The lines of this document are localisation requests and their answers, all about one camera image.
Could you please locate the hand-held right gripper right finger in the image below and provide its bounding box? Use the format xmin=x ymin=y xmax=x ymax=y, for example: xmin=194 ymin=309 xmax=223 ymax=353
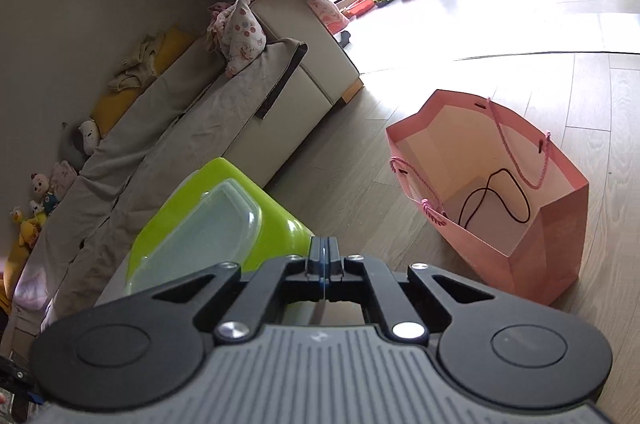
xmin=325 ymin=237 xmax=496 ymax=345

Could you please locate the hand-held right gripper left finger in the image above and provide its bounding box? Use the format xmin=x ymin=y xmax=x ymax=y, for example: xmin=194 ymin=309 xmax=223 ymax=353
xmin=150 ymin=237 xmax=326 ymax=345

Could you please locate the green plastic tray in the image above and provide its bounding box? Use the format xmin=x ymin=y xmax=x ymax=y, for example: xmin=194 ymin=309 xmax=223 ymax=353
xmin=125 ymin=157 xmax=316 ymax=305

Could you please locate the clear plastic lid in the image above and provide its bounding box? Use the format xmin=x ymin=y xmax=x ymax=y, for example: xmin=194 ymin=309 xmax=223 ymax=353
xmin=131 ymin=179 xmax=263 ymax=295

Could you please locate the beige sofa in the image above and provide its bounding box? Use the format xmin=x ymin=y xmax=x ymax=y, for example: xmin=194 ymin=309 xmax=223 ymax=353
xmin=0 ymin=0 xmax=363 ymax=335

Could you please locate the grey-beige sofa cover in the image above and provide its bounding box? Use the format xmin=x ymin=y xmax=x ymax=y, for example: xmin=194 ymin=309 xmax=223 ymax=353
xmin=15 ymin=37 xmax=309 ymax=320

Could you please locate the pink paper bag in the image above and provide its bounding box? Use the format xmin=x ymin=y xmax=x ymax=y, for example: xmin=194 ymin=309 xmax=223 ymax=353
xmin=385 ymin=89 xmax=590 ymax=307

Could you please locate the pink patterned clothing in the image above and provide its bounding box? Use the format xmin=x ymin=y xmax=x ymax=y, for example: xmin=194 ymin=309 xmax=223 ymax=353
xmin=207 ymin=0 xmax=351 ymax=78

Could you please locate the yellow cushion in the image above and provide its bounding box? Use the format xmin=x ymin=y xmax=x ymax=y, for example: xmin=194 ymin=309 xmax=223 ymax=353
xmin=90 ymin=27 xmax=196 ymax=137

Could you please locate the red tray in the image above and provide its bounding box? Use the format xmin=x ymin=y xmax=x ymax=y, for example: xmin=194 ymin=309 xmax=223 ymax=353
xmin=342 ymin=0 xmax=376 ymax=18

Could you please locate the white plush toy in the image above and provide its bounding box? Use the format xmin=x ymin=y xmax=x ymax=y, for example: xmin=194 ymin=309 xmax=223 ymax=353
xmin=77 ymin=119 xmax=102 ymax=155

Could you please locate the pink plush toy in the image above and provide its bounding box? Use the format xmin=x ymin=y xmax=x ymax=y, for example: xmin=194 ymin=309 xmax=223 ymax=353
xmin=50 ymin=160 xmax=78 ymax=200

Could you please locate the grey plush toy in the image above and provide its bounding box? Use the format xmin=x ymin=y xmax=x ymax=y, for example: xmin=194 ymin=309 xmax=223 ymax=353
xmin=60 ymin=121 xmax=91 ymax=170

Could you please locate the crumpled beige cloth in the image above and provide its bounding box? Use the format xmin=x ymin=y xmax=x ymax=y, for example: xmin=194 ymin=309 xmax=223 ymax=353
xmin=107 ymin=33 xmax=168 ymax=92

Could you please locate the doll with teal clothes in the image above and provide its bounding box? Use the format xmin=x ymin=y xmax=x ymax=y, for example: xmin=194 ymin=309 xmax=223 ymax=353
xmin=31 ymin=171 xmax=61 ymax=217

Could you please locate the yellow duck plush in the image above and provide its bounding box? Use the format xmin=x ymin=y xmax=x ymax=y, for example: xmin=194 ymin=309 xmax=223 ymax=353
xmin=10 ymin=204 xmax=46 ymax=251

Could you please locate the black cable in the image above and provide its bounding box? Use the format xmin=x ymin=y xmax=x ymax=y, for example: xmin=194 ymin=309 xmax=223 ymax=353
xmin=459 ymin=169 xmax=531 ymax=230

